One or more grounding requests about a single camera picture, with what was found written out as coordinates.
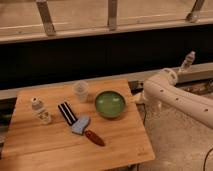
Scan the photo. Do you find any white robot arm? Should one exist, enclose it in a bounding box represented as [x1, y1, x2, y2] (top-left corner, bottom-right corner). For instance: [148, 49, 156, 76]
[133, 68, 213, 129]

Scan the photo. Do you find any green ceramic bowl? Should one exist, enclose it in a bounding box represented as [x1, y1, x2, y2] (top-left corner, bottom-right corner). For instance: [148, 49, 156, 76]
[95, 91, 126, 119]

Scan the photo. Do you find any clear plastic cup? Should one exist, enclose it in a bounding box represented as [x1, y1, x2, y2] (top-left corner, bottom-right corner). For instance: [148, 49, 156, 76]
[73, 81, 89, 102]

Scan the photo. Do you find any black white striped cloth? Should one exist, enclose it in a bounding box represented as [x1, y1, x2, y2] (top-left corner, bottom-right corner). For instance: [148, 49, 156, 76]
[58, 102, 77, 126]

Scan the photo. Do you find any clear bottle on ledge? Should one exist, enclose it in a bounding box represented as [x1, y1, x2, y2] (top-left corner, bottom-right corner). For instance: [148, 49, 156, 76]
[178, 51, 195, 73]

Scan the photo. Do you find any middle metal railing post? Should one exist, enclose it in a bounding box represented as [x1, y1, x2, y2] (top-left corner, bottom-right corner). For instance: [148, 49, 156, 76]
[107, 0, 118, 31]

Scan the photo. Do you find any metal railing post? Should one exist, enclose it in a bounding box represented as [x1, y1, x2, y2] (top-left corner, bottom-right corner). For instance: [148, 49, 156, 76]
[36, 0, 56, 36]
[186, 0, 205, 23]
[107, 0, 118, 31]

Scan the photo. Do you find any left metal railing post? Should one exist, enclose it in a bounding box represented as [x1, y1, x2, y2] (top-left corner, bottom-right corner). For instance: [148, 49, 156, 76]
[36, 0, 56, 36]

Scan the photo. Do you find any right metal railing post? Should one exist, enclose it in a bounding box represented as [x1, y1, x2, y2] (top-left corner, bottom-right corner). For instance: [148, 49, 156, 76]
[186, 0, 205, 23]

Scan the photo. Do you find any black cable on floor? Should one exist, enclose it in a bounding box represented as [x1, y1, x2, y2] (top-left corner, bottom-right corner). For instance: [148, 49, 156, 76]
[202, 146, 213, 171]

